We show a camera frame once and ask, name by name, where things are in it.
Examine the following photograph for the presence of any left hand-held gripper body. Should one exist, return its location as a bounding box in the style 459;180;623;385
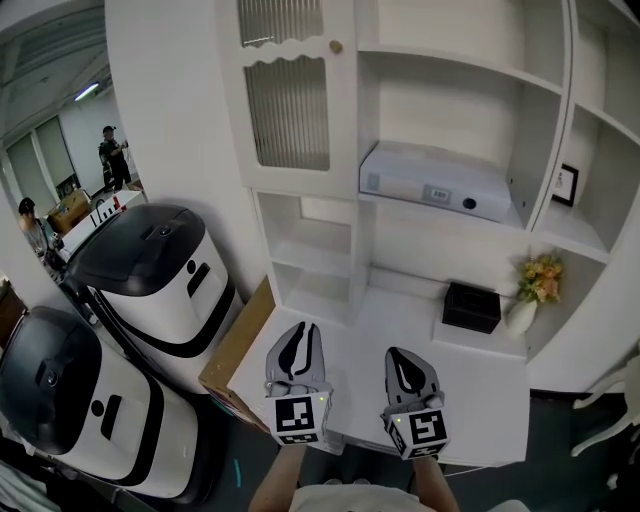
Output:
263;379;335;447

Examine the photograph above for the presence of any white flat box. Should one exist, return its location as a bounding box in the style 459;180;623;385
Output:
358;140;513;224

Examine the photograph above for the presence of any white vanity table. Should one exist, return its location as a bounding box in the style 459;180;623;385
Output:
571;356;640;492

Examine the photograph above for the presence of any black box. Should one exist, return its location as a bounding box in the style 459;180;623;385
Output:
441;280;502;336

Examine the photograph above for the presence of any person's left forearm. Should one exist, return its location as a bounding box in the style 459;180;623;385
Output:
247;441;307;512

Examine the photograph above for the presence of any white vase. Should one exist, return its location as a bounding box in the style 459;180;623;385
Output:
505;298;539;338

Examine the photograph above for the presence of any white robot with black top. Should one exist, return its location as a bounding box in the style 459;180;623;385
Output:
0;305;202;504
66;201;238;359

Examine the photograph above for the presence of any black picture frame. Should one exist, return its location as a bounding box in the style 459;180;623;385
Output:
550;163;581;208

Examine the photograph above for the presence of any flat brown cardboard box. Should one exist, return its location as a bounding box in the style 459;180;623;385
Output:
197;276;277;434

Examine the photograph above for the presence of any white cabinet door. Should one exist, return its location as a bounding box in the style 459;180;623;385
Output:
217;0;359;201

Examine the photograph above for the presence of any person's white shirt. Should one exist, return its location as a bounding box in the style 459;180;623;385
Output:
288;478;422;512

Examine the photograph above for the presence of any person's right forearm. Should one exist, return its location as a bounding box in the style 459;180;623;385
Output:
411;454;462;512

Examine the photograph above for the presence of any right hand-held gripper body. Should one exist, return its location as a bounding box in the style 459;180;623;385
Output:
379;391;452;461

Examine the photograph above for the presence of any yellow flower bouquet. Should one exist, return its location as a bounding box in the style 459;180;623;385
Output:
514;253;566;306

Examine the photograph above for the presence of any white desk with hutch shelves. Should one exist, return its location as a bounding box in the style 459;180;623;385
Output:
215;0;640;470

